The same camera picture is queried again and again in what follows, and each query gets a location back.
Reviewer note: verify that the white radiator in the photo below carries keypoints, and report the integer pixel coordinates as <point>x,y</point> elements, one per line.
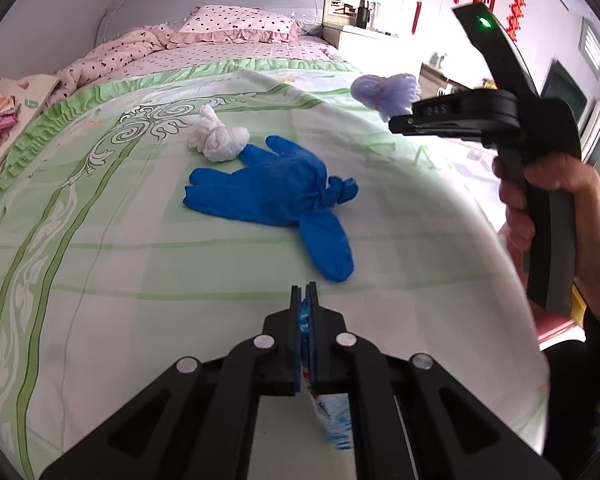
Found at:
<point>597,127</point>

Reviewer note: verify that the blue rubber glove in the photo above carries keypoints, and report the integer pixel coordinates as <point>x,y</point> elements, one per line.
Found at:
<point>270,190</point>

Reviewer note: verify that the pink dotted bed sheet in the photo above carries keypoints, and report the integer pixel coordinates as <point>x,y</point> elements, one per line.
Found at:
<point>260,52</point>

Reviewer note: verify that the blue wave pattern wrapper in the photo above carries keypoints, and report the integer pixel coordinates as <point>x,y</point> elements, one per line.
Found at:
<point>335,420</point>

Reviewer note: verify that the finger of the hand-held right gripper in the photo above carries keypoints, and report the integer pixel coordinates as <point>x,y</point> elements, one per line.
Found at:
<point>445,107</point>
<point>430,127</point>

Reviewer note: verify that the lilac fluffy chenille ball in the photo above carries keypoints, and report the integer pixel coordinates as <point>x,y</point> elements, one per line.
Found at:
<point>385,92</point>

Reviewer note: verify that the white wall vent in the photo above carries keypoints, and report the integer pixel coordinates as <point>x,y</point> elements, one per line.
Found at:
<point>592,47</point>

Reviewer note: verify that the green printed blanket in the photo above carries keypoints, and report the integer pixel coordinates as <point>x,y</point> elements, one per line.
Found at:
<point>130,260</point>

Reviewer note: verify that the pink dotted duvet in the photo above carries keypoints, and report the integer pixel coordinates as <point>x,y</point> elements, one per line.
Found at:
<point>120,50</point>

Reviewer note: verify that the person's dark clothing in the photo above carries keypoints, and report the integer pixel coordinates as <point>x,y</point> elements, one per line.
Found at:
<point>580,385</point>

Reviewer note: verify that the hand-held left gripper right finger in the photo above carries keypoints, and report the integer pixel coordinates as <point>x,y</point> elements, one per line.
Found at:
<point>312,325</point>

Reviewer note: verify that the white nightstand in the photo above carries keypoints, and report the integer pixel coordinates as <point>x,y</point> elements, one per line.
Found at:
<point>360,42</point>

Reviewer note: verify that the dark flat screen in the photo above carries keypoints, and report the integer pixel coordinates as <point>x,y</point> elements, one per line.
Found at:
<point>562,87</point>

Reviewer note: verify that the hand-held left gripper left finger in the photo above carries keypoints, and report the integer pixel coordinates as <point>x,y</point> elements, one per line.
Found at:
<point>298,325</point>

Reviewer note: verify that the red paper wall ornament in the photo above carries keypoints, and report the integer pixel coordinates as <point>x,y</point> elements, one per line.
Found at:
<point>516,12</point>

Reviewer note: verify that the person's right hand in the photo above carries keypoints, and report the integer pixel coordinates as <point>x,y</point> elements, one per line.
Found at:
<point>560,172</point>

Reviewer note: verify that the black bottle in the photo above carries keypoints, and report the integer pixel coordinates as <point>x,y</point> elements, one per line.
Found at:
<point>363,14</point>

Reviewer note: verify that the pink dotted frilled pillow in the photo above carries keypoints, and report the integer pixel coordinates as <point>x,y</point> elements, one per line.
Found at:
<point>235,22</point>

